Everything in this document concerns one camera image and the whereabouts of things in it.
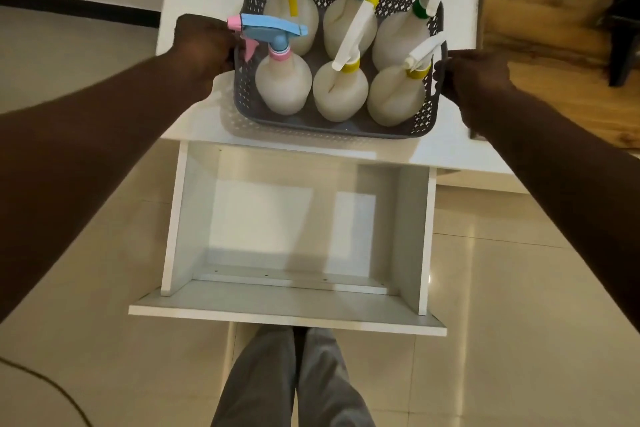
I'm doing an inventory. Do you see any person's right hand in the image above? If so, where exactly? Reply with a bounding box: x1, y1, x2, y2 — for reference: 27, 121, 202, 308
439, 48, 517, 130

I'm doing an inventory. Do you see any person's left hand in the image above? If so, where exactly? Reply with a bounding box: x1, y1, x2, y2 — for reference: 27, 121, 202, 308
172, 14, 240, 103

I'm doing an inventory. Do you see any grey perforated plastic basket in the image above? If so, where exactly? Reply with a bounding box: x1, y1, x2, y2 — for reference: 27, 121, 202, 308
233, 0, 449, 140

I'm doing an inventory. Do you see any person's right forearm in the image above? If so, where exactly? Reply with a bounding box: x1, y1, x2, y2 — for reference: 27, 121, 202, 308
467, 85, 640, 333

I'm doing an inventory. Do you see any person's left forearm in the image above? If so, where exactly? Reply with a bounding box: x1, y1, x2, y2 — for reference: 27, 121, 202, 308
0, 49, 217, 323

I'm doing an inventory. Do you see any group of white spray bottles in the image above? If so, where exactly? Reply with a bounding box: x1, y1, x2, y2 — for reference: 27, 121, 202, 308
226, 0, 461, 127

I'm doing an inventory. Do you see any wooden table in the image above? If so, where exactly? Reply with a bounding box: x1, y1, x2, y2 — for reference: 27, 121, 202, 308
474, 0, 640, 150

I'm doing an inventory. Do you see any black chair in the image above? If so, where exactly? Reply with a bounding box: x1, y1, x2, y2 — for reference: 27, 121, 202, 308
596, 0, 640, 87

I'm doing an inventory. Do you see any white open drawer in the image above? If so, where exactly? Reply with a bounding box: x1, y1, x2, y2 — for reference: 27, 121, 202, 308
128, 139, 448, 338

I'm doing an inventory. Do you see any person's right leg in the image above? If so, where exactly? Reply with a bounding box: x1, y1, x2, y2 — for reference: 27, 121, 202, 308
297, 327, 377, 427

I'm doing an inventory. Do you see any person's leg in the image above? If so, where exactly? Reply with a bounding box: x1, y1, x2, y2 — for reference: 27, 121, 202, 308
297, 327, 377, 427
210, 326, 302, 427

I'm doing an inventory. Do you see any person's left leg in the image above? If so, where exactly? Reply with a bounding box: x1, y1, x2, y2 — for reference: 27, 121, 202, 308
210, 326, 302, 427

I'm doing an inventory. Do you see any black cable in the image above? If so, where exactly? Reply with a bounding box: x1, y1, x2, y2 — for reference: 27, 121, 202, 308
0, 356, 96, 427

